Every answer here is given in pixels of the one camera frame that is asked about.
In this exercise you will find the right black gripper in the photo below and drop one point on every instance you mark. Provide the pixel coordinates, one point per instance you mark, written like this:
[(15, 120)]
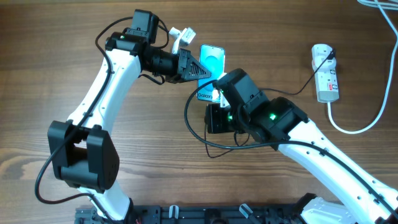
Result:
[(212, 117)]

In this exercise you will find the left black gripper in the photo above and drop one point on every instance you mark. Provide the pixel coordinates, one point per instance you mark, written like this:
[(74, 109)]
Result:
[(185, 61)]

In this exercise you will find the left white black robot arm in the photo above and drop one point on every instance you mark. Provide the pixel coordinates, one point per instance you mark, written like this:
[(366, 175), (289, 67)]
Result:
[(82, 153)]

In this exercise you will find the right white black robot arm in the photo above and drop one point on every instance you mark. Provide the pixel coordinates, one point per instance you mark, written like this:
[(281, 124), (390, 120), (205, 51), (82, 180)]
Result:
[(288, 130)]

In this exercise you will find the white power strip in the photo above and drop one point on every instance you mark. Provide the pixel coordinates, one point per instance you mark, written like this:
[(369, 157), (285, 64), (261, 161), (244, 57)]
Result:
[(324, 65)]

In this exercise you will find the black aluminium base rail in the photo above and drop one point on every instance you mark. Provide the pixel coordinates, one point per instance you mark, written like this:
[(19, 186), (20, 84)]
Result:
[(244, 213)]

